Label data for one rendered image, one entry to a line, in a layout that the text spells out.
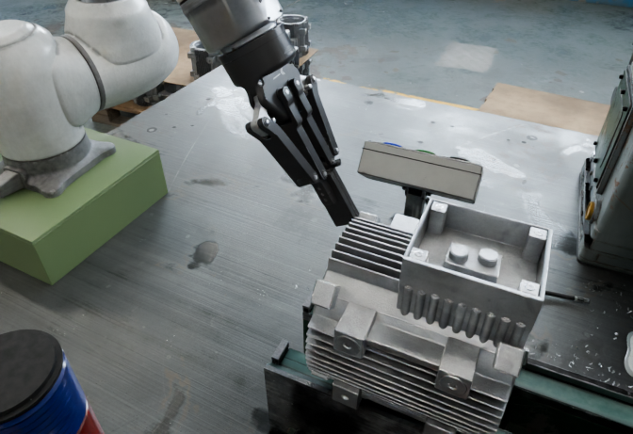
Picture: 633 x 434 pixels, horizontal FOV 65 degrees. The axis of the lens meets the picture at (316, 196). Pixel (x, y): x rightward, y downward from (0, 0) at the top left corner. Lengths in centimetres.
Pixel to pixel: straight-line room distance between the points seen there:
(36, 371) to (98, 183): 73
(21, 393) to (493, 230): 42
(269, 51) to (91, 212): 59
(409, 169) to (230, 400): 42
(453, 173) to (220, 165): 66
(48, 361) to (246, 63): 32
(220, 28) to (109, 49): 55
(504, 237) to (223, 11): 35
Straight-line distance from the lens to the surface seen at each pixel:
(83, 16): 104
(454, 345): 49
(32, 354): 33
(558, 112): 317
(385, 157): 72
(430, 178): 71
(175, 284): 93
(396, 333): 50
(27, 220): 100
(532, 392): 68
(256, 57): 51
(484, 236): 54
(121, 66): 105
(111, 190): 103
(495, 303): 46
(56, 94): 100
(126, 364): 85
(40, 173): 105
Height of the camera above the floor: 146
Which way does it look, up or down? 37 degrees down
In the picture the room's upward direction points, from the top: straight up
